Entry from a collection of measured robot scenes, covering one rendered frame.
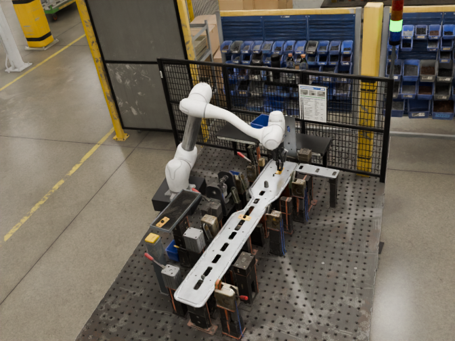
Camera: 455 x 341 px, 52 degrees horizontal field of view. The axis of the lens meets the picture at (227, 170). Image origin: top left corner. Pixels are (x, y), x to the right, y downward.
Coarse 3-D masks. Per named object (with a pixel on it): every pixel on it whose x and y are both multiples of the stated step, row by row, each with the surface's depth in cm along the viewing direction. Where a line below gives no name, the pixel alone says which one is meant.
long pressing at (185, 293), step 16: (272, 160) 339; (272, 176) 324; (288, 176) 321; (256, 192) 311; (272, 192) 309; (256, 208) 297; (224, 224) 289; (256, 224) 286; (224, 240) 277; (240, 240) 276; (208, 256) 268; (224, 256) 266; (192, 272) 260; (224, 272) 257; (192, 288) 250; (208, 288) 249; (192, 304) 242
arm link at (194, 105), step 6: (192, 96) 304; (198, 96) 304; (180, 102) 304; (186, 102) 301; (192, 102) 300; (198, 102) 300; (204, 102) 302; (180, 108) 304; (186, 108) 301; (192, 108) 300; (198, 108) 299; (204, 108) 299; (192, 114) 302; (198, 114) 301
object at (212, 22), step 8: (200, 16) 634; (208, 16) 630; (208, 24) 601; (216, 24) 602; (192, 32) 583; (216, 32) 600; (216, 40) 602; (208, 48) 579; (216, 48) 604; (208, 56) 587; (216, 56) 589; (208, 72) 627; (216, 72) 596; (216, 80) 603; (224, 96) 614
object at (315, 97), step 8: (304, 88) 336; (312, 88) 333; (320, 88) 330; (304, 96) 340; (312, 96) 336; (320, 96) 333; (304, 104) 344; (312, 104) 340; (320, 104) 337; (304, 112) 348; (312, 112) 344; (320, 112) 341; (304, 120) 352; (312, 120) 348; (320, 120) 345
